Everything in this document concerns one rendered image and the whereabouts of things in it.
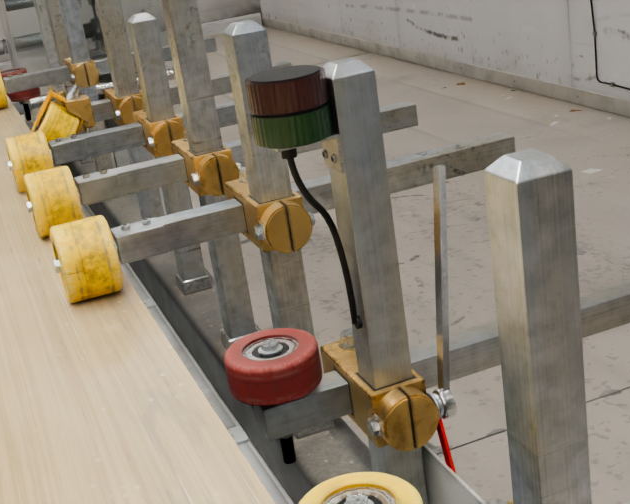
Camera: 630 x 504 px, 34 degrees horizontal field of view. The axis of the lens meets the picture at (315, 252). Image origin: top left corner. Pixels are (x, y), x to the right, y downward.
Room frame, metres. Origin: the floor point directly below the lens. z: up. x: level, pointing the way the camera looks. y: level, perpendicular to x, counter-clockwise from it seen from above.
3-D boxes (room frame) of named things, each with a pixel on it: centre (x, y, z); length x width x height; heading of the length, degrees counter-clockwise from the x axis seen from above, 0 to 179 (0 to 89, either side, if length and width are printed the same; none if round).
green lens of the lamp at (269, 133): (0.76, 0.00, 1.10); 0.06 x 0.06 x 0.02
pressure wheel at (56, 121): (1.72, 0.40, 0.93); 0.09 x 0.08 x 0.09; 108
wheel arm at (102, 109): (1.80, 0.17, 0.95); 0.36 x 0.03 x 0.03; 108
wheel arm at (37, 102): (2.74, 0.51, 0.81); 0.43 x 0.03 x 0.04; 108
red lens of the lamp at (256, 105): (0.76, 0.00, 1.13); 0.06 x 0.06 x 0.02
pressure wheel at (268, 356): (0.78, 0.05, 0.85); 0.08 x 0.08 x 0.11
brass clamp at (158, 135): (1.51, 0.20, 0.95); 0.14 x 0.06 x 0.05; 18
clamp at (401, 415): (0.79, -0.03, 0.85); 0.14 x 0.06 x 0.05; 18
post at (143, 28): (1.48, 0.19, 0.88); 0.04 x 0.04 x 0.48; 18
